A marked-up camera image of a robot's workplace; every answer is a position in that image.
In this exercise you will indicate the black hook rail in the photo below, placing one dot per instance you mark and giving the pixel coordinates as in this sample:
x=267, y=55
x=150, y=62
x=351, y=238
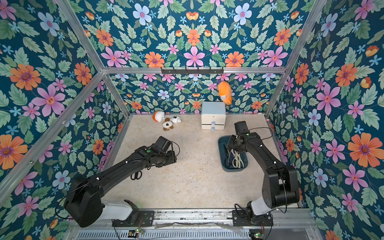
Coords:
x=197, y=70

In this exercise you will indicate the teal plastic storage box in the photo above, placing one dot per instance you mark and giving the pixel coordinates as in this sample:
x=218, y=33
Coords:
x=222, y=144

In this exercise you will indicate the cream kitchen scissors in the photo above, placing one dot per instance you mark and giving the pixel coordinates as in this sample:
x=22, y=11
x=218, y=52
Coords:
x=237, y=161

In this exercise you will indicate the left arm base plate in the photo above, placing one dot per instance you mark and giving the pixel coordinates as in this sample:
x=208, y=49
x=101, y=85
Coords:
x=138, y=218

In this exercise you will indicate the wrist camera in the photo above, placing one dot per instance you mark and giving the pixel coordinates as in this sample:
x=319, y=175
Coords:
x=162, y=145
x=241, y=128

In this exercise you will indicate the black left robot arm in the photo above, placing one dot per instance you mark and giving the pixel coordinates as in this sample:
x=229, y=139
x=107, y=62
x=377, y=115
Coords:
x=84, y=199

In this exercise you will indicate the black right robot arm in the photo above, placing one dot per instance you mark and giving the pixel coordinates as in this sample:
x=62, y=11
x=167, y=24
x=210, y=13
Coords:
x=280, y=183

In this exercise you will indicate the white mini drawer cabinet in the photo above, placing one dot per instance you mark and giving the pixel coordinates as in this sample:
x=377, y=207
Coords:
x=213, y=112

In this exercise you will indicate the white brown plush dog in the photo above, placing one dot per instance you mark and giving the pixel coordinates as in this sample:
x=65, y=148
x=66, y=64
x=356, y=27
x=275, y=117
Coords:
x=169, y=123

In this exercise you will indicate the orange plush toy hanging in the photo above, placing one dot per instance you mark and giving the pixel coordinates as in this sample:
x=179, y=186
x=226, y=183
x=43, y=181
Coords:
x=225, y=92

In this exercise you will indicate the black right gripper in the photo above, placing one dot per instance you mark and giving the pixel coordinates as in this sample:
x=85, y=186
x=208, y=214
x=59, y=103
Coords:
x=233, y=147

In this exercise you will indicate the large black scissors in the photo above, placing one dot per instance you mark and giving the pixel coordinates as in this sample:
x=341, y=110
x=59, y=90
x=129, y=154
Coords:
x=228, y=160

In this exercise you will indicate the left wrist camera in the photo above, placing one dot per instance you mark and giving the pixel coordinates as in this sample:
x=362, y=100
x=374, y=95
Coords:
x=162, y=145

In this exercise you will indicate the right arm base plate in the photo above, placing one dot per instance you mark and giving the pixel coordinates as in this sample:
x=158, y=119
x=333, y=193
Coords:
x=252, y=217

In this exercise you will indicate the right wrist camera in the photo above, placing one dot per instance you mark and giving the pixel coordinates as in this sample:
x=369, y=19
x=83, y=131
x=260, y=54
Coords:
x=241, y=128

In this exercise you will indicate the metal front rail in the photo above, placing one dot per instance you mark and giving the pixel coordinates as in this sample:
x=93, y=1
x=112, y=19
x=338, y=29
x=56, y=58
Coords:
x=203, y=224

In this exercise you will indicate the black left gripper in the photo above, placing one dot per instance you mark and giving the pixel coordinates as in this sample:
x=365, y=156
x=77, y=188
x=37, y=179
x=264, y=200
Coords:
x=172, y=158

